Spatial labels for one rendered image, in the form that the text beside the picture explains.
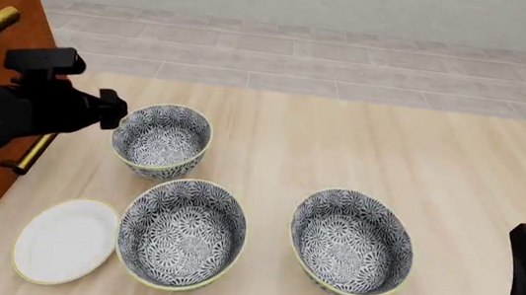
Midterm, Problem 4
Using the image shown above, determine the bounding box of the black and white patterned bowl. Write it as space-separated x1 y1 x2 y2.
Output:
111 171 255 295
282 182 422 295
106 98 217 186

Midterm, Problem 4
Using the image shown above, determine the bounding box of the white plate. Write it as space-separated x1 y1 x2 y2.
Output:
8 190 123 294

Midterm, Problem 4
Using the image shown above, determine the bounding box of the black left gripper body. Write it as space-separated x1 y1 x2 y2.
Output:
94 87 131 133

